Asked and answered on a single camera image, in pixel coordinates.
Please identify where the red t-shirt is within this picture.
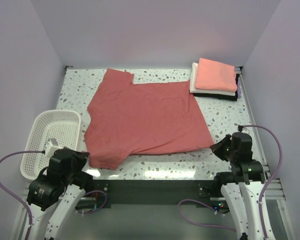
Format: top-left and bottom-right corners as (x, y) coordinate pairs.
(84, 69), (213, 170)

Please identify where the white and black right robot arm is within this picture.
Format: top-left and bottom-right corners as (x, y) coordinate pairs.
(210, 132), (276, 240)

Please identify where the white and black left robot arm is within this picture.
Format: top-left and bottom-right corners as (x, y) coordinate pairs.
(24, 147), (93, 240)

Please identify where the white perforated plastic basket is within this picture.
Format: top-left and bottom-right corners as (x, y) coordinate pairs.
(20, 109), (81, 180)

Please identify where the folded black t-shirt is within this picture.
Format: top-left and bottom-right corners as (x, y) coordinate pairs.
(191, 73), (240, 102)

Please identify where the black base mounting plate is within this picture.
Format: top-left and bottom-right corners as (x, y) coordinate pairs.
(89, 180), (229, 212)

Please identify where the folded lavender t-shirt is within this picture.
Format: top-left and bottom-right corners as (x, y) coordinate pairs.
(236, 76), (242, 99)

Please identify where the folded salmon pink t-shirt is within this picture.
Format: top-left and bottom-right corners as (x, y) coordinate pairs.
(194, 58), (238, 93)

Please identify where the folded white t-shirt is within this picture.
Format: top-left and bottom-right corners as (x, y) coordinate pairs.
(189, 62), (235, 97)

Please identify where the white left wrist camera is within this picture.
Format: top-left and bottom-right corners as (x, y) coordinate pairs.
(43, 138), (60, 158)

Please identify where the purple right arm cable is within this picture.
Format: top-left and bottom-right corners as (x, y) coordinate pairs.
(177, 124), (283, 240)

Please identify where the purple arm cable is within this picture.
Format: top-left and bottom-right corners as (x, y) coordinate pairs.
(177, 124), (283, 240)
(0, 149), (46, 240)

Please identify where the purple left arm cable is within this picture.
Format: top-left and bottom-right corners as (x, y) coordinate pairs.
(0, 149), (46, 240)

